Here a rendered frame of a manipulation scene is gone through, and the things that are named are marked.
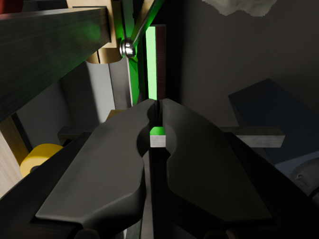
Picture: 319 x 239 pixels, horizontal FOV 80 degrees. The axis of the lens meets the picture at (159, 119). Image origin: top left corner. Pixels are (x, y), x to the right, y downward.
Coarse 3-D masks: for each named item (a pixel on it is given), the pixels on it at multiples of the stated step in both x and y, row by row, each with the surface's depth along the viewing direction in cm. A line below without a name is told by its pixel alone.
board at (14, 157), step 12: (12, 120) 29; (0, 132) 27; (12, 132) 29; (0, 144) 28; (12, 144) 29; (24, 144) 31; (0, 156) 29; (12, 156) 29; (24, 156) 31; (0, 168) 30; (12, 168) 30; (0, 180) 32; (12, 180) 32; (0, 192) 34
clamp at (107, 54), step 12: (72, 0) 21; (84, 0) 21; (96, 0) 21; (108, 0) 21; (108, 12) 21; (120, 12) 25; (108, 24) 22; (120, 24) 25; (120, 36) 25; (108, 48) 24; (96, 60) 24; (108, 60) 24
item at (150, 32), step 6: (150, 30) 38; (150, 36) 38; (150, 42) 39; (150, 48) 39; (150, 54) 40; (150, 60) 41; (150, 66) 41; (150, 72) 42; (150, 78) 43; (150, 84) 44; (150, 90) 44; (156, 90) 44; (150, 96) 45; (156, 96) 45
